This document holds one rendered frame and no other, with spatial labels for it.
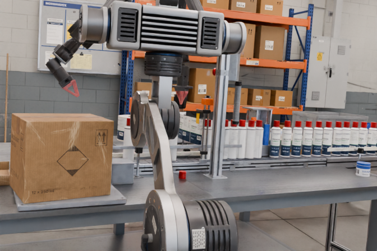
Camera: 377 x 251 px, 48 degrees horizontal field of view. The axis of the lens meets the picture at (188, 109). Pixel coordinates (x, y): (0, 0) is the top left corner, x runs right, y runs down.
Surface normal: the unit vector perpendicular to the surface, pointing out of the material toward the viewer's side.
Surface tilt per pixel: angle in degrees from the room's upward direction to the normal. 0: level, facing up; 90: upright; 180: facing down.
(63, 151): 90
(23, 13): 90
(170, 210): 39
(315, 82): 90
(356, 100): 90
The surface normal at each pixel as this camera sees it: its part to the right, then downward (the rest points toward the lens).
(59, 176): 0.54, 0.11
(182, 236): 0.31, -0.31
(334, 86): 0.31, 0.10
